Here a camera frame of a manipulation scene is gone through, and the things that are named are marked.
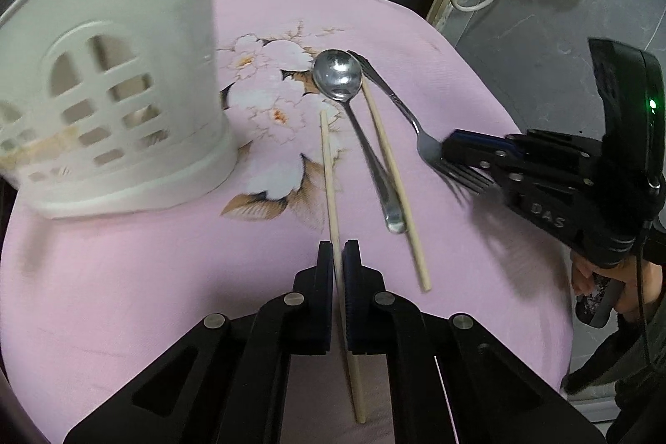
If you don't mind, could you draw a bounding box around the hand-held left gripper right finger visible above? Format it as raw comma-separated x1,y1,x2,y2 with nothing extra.
343,240,607,444

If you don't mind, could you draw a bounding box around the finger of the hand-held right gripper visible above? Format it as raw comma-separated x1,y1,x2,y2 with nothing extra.
441,142,522,188
447,130,600,154

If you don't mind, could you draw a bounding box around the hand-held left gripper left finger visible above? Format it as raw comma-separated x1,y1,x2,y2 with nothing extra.
62,240,334,444

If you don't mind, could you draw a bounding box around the wooden chopstick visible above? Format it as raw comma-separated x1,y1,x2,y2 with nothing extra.
319,111,368,424
360,77,433,293

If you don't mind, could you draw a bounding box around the steel fork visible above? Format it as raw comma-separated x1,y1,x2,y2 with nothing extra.
348,51,495,204

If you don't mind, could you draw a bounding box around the round steel spoon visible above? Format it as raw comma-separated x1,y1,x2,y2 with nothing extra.
312,50,408,235

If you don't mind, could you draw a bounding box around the white plastic utensil holder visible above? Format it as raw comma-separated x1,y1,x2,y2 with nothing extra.
0,0,237,220

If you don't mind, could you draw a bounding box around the person's right forearm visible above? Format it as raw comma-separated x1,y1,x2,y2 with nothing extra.
562,295,666,444

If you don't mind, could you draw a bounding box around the person's right hand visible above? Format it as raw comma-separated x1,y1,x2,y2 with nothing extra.
569,249,657,316

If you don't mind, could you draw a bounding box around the pink floral cloth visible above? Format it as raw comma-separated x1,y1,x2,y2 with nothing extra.
0,0,573,444

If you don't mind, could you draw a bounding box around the black cable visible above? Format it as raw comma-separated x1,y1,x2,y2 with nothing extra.
631,236,657,368

